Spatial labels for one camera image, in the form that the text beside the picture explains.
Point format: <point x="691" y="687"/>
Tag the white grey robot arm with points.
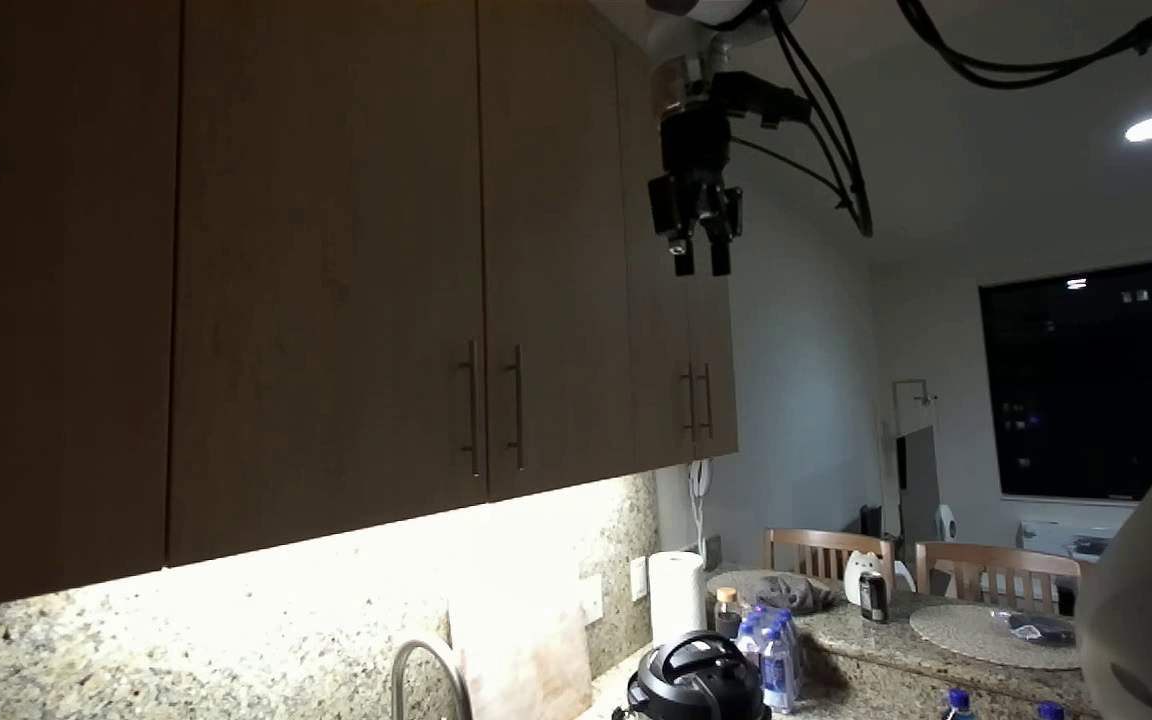
<point x="691" y="61"/>

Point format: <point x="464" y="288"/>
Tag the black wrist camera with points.
<point x="762" y="103"/>

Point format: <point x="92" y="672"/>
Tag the water bottle blue cap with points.
<point x="1052" y="708"/>
<point x="959" y="705"/>

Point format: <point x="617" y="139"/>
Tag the white wall intercom phone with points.
<point x="700" y="486"/>

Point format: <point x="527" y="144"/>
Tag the white and black appliance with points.
<point x="871" y="585"/>

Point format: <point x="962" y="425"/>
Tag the light wooden cutting board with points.
<point x="529" y="667"/>

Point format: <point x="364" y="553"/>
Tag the white spray bottle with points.
<point x="947" y="523"/>

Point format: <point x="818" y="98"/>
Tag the white paper towel roll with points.
<point x="678" y="593"/>

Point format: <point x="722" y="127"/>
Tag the pack of water bottles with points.
<point x="771" y="654"/>

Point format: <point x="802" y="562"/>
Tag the light wood cabinet door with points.
<point x="722" y="374"/>
<point x="59" y="292"/>
<point x="549" y="267"/>
<point x="322" y="267"/>
<point x="651" y="346"/>

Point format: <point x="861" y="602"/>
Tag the white wall outlet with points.
<point x="639" y="577"/>

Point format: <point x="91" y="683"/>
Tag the round ceiling light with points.
<point x="1151" y="130"/>

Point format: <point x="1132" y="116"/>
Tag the black item in clear bag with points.
<point x="1036" y="626"/>

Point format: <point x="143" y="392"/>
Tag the curved metal faucet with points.
<point x="403" y="667"/>

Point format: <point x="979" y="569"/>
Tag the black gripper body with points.
<point x="694" y="167"/>

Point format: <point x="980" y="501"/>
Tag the grey fabric cap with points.
<point x="815" y="599"/>

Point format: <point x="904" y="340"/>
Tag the dark night window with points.
<point x="1096" y="385"/>

